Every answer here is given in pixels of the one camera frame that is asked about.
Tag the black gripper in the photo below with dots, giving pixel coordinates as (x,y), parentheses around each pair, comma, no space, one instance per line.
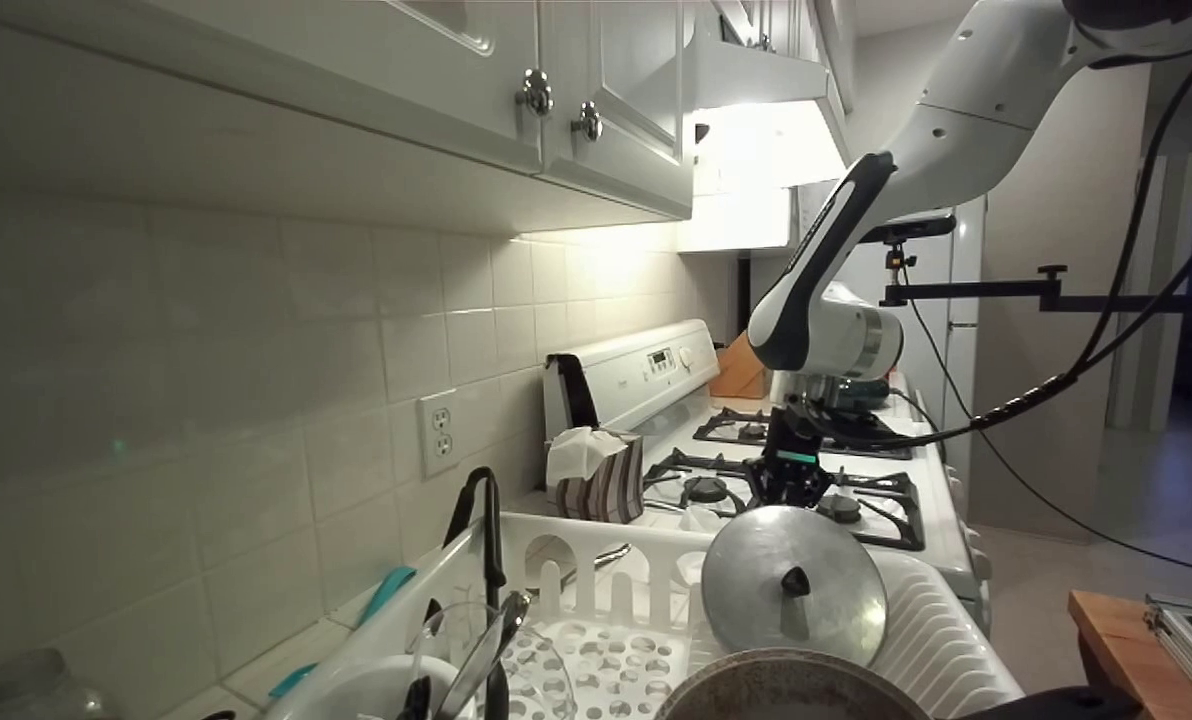
(789,467)

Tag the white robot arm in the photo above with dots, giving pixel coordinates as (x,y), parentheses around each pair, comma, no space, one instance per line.
(973,121)

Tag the white gas stove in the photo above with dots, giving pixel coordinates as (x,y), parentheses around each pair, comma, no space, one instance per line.
(700,448)

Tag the silver pot lid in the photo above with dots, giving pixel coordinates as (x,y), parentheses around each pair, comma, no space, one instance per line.
(787,579)

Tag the wooden knife block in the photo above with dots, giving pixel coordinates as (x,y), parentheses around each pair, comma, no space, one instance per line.
(741,373)

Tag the white refrigerator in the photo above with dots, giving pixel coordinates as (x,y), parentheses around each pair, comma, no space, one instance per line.
(936,329)

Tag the striped oven mitt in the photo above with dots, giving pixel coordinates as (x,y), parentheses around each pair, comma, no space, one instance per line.
(598,475)

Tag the steel cooking pot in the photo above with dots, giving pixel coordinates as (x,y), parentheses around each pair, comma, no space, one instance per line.
(787,684)

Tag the white plastic dish rack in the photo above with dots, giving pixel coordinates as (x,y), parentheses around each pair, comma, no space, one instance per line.
(612,625)

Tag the black ladle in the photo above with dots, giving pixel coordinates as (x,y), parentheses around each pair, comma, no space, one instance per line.
(479,504)

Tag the white range hood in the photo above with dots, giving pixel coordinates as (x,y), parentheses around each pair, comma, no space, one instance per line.
(758,133)

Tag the wooden side table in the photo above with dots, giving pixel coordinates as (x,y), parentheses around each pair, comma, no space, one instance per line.
(1120,651)

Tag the white upper cabinets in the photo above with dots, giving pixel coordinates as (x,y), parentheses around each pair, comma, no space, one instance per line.
(428,112)

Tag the white cup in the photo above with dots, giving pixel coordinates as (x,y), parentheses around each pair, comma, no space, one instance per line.
(376,688)

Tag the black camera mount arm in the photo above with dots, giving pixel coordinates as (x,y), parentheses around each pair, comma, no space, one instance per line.
(1044,289)

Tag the white wall outlet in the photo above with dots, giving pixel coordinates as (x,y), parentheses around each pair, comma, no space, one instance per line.
(437,428)

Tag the teal handled utensil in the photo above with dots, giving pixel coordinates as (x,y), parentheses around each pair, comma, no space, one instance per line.
(376,598)

